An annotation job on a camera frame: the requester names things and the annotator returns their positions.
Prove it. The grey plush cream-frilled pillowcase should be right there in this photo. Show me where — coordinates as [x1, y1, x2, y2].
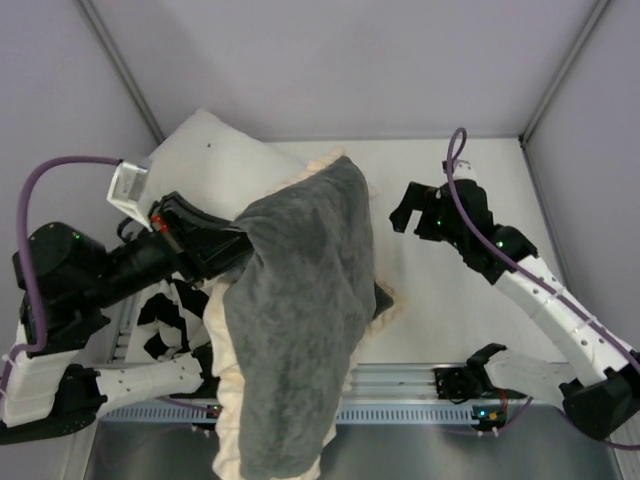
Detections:
[204, 153, 397, 479]

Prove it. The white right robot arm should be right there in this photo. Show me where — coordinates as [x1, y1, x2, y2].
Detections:
[389, 179, 639, 441]

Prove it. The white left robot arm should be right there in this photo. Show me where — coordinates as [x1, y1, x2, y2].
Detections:
[1, 193, 252, 445]

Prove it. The white plain pillow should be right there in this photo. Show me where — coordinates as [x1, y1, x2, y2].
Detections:
[144, 109, 307, 220]

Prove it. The black white striped cloth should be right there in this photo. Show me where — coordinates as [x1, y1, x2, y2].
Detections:
[125, 275, 210, 363]

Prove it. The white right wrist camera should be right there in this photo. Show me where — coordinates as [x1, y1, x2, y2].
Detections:
[442, 160, 477, 182]

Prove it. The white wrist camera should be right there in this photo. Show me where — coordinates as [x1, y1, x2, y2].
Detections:
[442, 160, 477, 182]
[106, 160, 154, 230]

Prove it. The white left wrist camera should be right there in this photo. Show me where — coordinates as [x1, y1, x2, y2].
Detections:
[106, 160, 154, 230]

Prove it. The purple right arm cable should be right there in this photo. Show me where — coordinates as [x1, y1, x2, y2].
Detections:
[441, 127, 640, 449]

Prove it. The left corner aluminium post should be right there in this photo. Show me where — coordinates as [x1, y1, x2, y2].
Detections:
[72, 0, 166, 145]

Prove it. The corner aluminium post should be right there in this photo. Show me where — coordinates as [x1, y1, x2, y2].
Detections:
[72, 0, 166, 145]
[518, 0, 614, 150]

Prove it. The right corner aluminium post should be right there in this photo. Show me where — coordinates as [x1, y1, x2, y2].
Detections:
[518, 0, 614, 150]

